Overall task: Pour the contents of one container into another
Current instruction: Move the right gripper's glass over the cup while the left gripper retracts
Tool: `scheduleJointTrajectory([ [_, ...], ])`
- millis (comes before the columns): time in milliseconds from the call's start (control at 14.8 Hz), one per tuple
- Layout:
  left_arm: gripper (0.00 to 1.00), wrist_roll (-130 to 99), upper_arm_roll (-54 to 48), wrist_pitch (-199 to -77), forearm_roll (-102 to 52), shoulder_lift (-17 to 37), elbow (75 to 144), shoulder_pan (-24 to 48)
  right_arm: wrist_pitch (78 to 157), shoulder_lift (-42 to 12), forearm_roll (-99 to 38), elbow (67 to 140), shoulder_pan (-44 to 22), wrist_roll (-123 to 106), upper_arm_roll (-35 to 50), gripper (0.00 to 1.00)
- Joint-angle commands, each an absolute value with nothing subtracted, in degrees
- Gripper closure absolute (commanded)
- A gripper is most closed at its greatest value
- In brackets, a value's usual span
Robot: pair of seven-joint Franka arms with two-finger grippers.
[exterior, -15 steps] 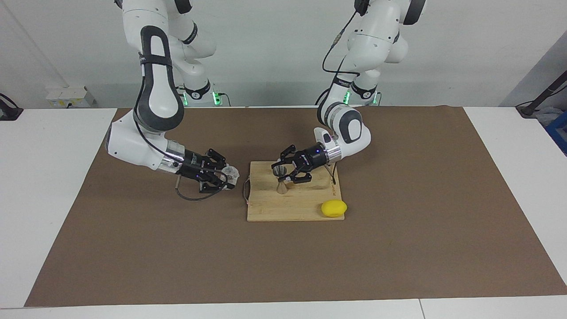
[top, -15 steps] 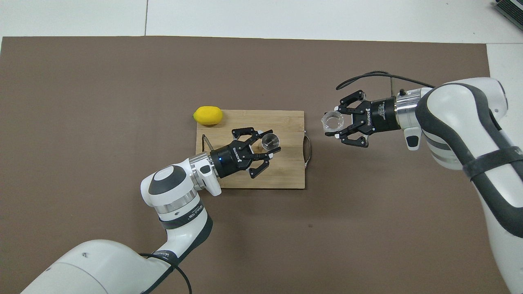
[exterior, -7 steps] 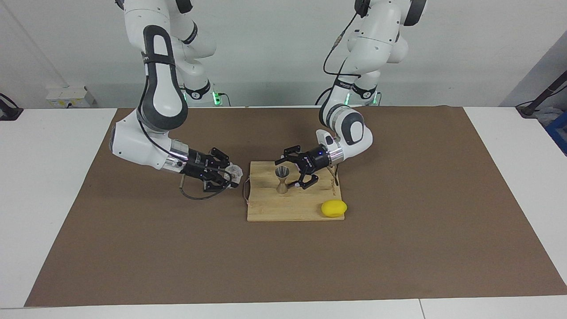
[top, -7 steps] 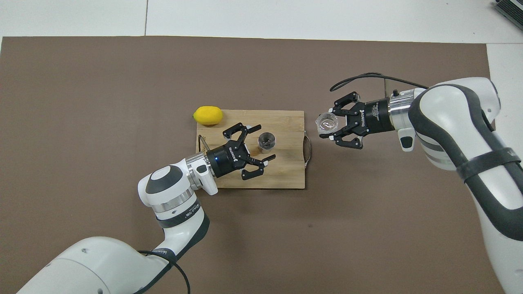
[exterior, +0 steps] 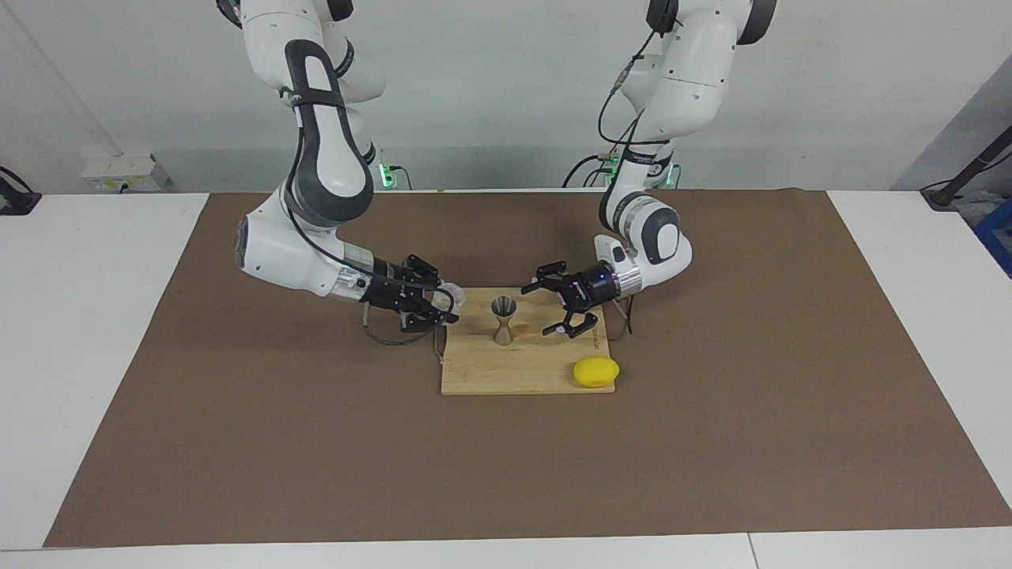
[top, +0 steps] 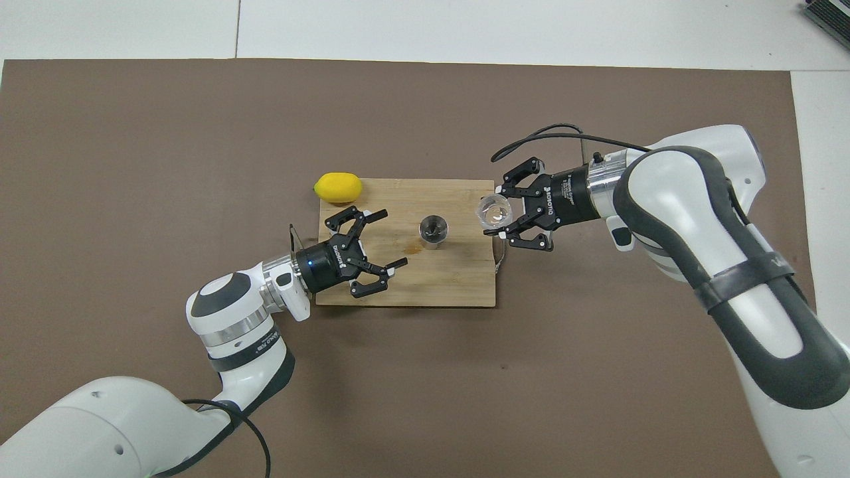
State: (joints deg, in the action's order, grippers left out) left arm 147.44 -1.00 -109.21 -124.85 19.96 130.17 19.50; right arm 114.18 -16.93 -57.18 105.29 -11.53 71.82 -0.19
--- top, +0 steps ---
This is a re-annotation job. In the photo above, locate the steel double jigger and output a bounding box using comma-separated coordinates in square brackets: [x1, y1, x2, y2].
[418, 214, 450, 252]

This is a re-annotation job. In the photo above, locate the clear glass cup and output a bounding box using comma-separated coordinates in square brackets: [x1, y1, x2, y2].
[475, 194, 514, 232]

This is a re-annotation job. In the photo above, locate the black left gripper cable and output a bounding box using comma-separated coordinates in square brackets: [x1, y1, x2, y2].
[153, 398, 273, 478]

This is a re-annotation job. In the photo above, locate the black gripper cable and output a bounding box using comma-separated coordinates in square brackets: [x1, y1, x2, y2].
[153, 398, 273, 478]
[491, 123, 655, 164]

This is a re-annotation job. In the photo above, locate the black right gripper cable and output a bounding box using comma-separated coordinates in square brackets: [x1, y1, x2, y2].
[491, 123, 655, 164]

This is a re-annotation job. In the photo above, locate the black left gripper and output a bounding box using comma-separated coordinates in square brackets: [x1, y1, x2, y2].
[295, 205, 410, 300]

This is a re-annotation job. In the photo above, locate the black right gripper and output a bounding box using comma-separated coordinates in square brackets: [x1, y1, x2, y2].
[501, 157, 594, 252]

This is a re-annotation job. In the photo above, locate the yellow lemon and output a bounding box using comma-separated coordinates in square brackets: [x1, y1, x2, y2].
[313, 172, 364, 204]

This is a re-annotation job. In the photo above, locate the brown paper table mat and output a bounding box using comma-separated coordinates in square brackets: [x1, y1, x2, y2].
[0, 58, 836, 478]

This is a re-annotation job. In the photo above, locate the grey ribbed device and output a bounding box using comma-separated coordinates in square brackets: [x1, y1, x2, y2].
[800, 0, 850, 50]

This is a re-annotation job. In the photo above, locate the bamboo cutting board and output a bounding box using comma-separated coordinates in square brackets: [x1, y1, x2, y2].
[315, 178, 505, 308]

